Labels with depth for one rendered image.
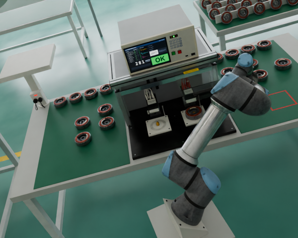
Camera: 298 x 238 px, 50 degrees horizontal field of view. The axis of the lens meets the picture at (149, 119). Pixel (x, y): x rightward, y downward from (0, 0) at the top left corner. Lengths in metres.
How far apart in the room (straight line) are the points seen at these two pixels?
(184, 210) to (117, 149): 0.76
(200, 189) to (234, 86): 0.46
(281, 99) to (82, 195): 1.81
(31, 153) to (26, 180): 0.25
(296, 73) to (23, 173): 1.94
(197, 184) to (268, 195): 1.26
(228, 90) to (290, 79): 1.11
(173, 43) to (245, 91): 0.74
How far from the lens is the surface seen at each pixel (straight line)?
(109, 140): 2.16
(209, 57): 2.02
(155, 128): 2.07
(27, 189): 2.15
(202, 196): 1.45
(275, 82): 2.36
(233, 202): 2.58
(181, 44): 1.97
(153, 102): 2.06
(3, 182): 3.57
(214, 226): 1.60
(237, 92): 1.34
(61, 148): 2.27
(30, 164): 2.31
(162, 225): 1.65
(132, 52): 1.94
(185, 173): 1.42
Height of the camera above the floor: 2.11
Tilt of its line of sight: 38 degrees down
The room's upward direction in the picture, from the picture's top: 17 degrees counter-clockwise
